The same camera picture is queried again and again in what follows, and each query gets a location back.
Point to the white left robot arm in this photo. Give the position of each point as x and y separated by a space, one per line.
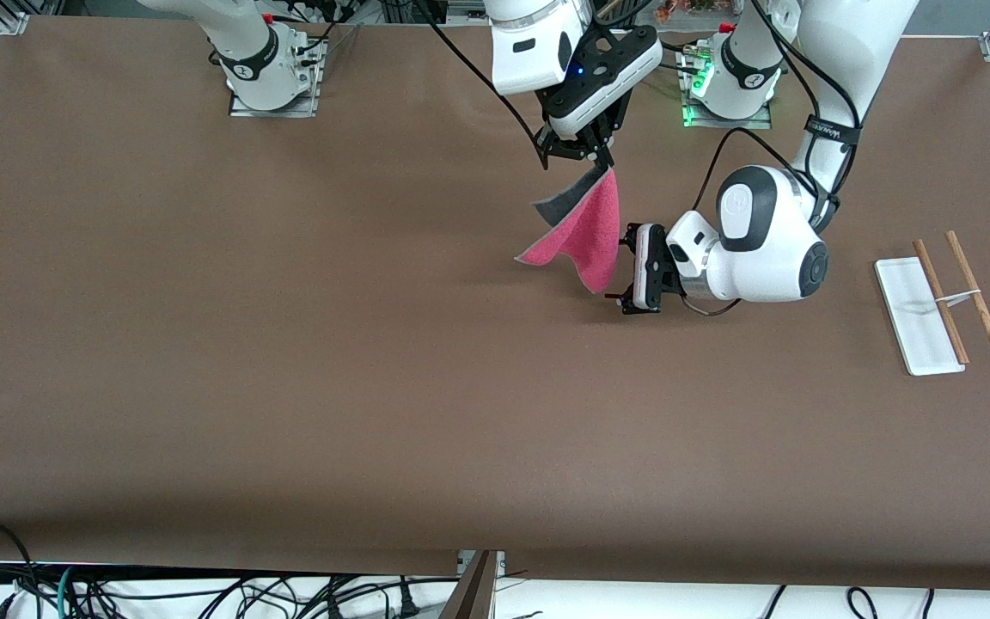
770 249

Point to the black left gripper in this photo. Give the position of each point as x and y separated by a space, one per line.
665 277

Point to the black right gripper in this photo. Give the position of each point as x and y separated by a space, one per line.
570 147

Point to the pink microfibre towel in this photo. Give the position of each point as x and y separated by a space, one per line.
594 232

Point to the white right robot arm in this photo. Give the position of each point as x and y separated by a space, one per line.
246 43

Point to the orange colourful background object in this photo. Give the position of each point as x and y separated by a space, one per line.
688 9

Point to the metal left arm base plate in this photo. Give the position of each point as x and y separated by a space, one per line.
761 123

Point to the table support beam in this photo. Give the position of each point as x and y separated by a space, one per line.
473 593

